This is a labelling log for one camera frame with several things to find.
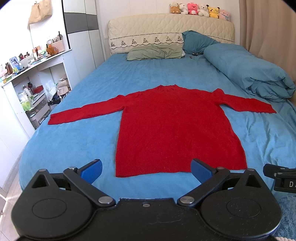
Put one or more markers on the cream quilted headboard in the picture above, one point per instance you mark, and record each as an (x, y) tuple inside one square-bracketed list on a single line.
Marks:
[(128, 32)]

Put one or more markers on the green pillow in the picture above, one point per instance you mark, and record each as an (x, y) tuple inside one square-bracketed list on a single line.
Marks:
[(149, 52)]

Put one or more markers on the rolled blue duvet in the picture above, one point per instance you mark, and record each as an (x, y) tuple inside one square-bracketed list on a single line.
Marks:
[(254, 75)]

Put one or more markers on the red knit sweater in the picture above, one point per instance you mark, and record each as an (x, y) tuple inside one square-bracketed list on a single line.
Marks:
[(163, 129)]

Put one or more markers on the beige hanging bag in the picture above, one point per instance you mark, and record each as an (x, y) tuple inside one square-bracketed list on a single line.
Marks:
[(40, 11)]

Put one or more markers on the pink storage basket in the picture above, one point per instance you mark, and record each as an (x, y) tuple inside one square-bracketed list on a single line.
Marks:
[(59, 45)]

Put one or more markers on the light pink plush toy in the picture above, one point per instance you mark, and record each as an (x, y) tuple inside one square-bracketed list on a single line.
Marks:
[(224, 15)]

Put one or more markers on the white shelf desk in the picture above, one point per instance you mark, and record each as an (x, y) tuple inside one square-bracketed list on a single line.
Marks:
[(36, 83)]

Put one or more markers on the brown plush toy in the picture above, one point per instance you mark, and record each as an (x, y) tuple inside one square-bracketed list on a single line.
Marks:
[(174, 8)]

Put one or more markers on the yellow pikachu plush toy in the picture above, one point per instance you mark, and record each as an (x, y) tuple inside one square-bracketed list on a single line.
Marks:
[(213, 12)]

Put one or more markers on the white bear plush toy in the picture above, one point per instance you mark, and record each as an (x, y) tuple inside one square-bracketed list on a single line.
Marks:
[(203, 10)]

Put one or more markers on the beige bag in shelf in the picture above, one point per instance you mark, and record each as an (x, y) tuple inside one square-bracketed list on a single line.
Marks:
[(63, 86)]

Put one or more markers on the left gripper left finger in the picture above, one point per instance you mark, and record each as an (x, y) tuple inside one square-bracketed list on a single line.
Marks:
[(81, 180)]

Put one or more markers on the blue fluffy rug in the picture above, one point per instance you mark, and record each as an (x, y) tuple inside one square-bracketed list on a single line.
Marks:
[(287, 226)]

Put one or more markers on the beige curtain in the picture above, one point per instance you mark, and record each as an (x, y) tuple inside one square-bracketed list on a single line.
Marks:
[(267, 30)]

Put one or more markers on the orange plush on desk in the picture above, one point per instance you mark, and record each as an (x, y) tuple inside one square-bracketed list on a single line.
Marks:
[(51, 50)]

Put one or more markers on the white grey wardrobe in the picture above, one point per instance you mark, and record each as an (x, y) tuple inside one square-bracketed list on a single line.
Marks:
[(82, 28)]

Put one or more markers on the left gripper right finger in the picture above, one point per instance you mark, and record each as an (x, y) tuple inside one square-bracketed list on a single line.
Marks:
[(210, 178)]

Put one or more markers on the teal pillow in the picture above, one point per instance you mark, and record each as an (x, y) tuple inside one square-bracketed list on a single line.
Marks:
[(196, 43)]

